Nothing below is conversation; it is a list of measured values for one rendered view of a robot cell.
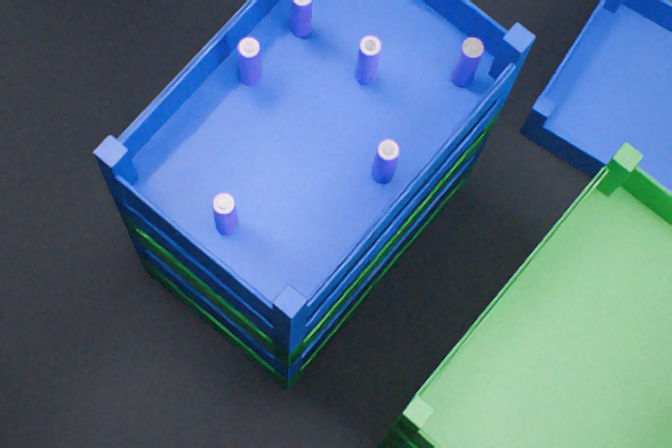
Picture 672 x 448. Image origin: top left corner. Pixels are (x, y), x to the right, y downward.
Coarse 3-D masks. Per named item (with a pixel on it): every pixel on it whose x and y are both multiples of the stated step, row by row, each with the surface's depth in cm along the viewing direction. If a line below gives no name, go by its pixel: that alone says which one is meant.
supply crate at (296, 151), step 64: (256, 0) 107; (320, 0) 113; (384, 0) 113; (448, 0) 110; (192, 64) 105; (320, 64) 111; (384, 64) 112; (448, 64) 112; (512, 64) 106; (128, 128) 104; (192, 128) 109; (256, 128) 110; (320, 128) 110; (384, 128) 110; (448, 128) 110; (128, 192) 104; (192, 192) 108; (256, 192) 108; (320, 192) 108; (384, 192) 109; (256, 256) 107; (320, 256) 107
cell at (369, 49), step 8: (360, 40) 105; (368, 40) 105; (376, 40) 105; (360, 48) 105; (368, 48) 105; (376, 48) 105; (360, 56) 106; (368, 56) 105; (376, 56) 105; (360, 64) 107; (368, 64) 107; (376, 64) 107; (360, 72) 109; (368, 72) 108; (376, 72) 110; (360, 80) 110; (368, 80) 110
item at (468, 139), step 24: (504, 96) 115; (480, 120) 114; (144, 216) 110; (168, 240) 110; (384, 240) 114; (192, 264) 111; (360, 264) 111; (216, 288) 112; (336, 288) 109; (240, 312) 114; (288, 336) 106
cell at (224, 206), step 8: (224, 192) 102; (216, 200) 101; (224, 200) 101; (232, 200) 101; (216, 208) 101; (224, 208) 101; (232, 208) 101; (216, 216) 102; (224, 216) 102; (232, 216) 103; (216, 224) 105; (224, 224) 104; (232, 224) 105; (224, 232) 106; (232, 232) 107
